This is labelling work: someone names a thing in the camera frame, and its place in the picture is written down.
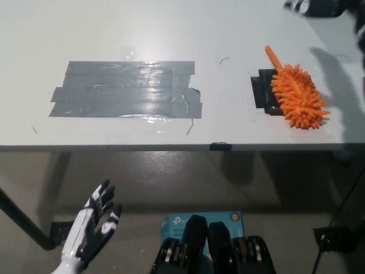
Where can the black tape square patch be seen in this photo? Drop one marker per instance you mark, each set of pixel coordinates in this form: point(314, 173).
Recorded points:
point(261, 92)

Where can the orange microfibre duster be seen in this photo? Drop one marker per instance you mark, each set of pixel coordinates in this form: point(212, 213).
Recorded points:
point(299, 97)

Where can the robot right hand white black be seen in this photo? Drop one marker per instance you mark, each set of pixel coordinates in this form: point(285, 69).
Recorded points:
point(319, 7)

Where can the thin black table leg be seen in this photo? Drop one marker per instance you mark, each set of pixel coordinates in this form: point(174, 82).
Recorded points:
point(349, 199)

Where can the grey duct tape patch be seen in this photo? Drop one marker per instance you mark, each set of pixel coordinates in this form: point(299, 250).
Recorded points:
point(119, 90)

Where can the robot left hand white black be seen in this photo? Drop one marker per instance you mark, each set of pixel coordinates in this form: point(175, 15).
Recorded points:
point(91, 228)

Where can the thick black table leg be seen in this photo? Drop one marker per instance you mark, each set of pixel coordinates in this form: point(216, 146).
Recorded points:
point(25, 222)

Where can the black tape patch on floor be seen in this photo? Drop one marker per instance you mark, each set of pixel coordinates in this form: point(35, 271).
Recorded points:
point(60, 232)

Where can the teal router cardboard box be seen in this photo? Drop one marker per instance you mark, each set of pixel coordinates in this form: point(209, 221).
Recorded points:
point(175, 225)

